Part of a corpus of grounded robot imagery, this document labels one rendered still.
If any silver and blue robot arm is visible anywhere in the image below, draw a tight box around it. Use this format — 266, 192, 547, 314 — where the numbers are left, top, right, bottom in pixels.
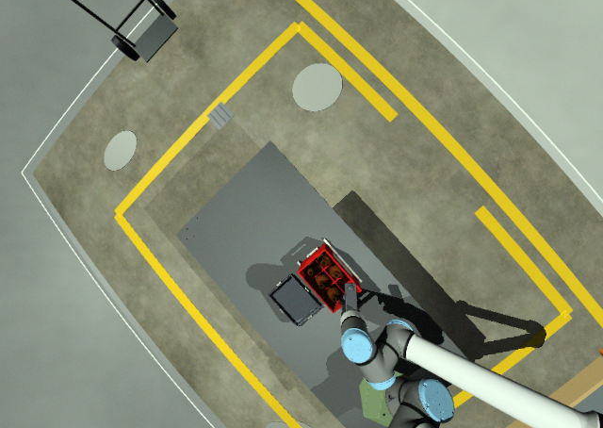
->
340, 283, 603, 428

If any red crate with dividers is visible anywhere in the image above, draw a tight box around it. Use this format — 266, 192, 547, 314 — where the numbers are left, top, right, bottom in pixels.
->
298, 242, 359, 307

